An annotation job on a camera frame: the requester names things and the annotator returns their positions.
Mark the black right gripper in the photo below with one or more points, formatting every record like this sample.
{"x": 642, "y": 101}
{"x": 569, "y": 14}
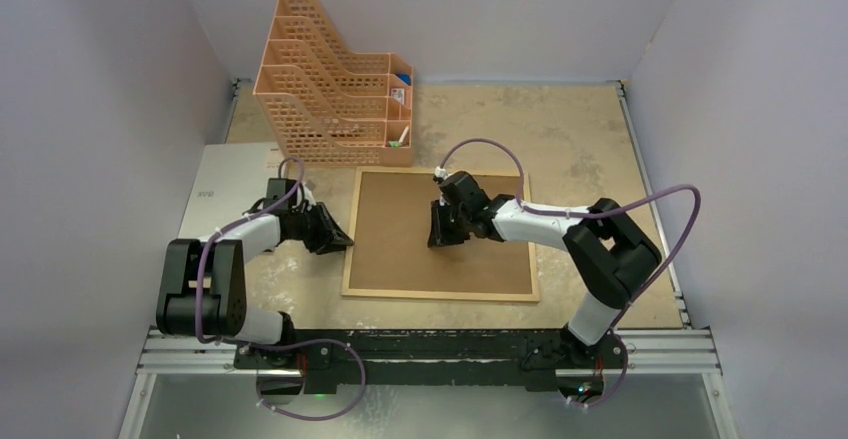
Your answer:
{"x": 445, "y": 214}

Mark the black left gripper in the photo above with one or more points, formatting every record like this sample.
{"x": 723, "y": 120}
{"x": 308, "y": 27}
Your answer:
{"x": 330, "y": 237}

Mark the wooden picture frame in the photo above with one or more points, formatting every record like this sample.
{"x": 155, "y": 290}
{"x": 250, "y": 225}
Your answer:
{"x": 351, "y": 257}

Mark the brown frame backing board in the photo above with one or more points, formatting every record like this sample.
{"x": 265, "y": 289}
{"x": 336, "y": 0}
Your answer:
{"x": 397, "y": 237}

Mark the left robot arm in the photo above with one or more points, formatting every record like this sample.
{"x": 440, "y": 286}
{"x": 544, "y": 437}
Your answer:
{"x": 203, "y": 286}

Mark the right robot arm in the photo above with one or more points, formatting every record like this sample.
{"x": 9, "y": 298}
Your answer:
{"x": 611, "y": 253}

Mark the green white item in organizer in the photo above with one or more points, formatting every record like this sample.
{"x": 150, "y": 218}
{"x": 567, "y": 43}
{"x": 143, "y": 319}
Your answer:
{"x": 397, "y": 135}

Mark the grey booklet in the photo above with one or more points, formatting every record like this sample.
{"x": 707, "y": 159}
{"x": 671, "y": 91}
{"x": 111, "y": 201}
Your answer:
{"x": 230, "y": 178}

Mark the orange plastic file organizer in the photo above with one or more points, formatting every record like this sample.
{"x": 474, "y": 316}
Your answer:
{"x": 325, "y": 103}

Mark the red white item in organizer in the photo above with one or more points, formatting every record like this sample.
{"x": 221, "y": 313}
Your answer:
{"x": 398, "y": 94}

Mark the blue item in organizer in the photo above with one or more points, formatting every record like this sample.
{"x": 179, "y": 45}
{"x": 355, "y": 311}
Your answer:
{"x": 405, "y": 78}

